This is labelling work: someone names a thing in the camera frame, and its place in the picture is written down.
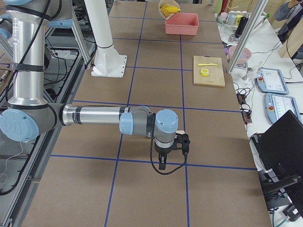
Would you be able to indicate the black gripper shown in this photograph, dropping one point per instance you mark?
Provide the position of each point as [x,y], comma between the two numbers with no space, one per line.
[163,151]

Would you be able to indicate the wooden hand brush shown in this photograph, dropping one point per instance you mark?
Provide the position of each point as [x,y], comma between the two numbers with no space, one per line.
[180,132]

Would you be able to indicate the beige plastic dustpan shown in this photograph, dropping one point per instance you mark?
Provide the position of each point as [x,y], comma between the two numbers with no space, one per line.
[172,2]

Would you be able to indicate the pink plastic bin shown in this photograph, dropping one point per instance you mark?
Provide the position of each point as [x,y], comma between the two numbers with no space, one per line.
[182,24]

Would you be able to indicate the yellow toy lemon half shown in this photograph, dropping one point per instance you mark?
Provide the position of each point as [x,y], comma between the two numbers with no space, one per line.
[204,72]

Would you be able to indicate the wooden cutting board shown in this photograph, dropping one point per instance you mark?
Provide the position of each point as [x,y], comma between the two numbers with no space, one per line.
[216,75]

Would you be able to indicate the yellow plastic toy knife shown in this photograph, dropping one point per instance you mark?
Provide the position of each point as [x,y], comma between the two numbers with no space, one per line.
[207,64]

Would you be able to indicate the black monitor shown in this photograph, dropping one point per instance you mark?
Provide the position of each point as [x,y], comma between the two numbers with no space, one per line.
[280,147]

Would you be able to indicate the blue teach pendant lower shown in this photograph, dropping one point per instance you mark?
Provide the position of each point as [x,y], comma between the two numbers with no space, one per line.
[277,105]

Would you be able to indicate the blue teach pendant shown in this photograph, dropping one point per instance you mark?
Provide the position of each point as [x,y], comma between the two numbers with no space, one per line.
[271,81]
[277,105]

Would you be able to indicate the blue teach pendant upper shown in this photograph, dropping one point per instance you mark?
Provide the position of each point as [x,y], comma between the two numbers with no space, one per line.
[271,81]

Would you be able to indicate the pink bowl with ice cubes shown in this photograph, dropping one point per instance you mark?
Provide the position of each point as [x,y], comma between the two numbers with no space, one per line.
[244,56]

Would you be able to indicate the metal measuring cup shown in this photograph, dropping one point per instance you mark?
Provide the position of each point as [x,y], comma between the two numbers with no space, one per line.
[233,38]

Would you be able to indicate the yellow toy corn cob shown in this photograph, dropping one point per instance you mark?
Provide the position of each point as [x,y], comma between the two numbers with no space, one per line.
[170,10]

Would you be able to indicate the orange toy fried piece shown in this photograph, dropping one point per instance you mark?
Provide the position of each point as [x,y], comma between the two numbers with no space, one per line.
[165,5]

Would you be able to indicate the black bottle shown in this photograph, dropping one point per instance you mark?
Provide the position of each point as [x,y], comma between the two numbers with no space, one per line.
[241,26]

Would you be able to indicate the person in dark clothes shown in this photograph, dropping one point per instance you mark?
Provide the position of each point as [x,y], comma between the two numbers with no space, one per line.
[292,12]

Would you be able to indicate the aluminium frame post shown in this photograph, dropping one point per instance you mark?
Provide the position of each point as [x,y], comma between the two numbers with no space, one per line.
[246,33]

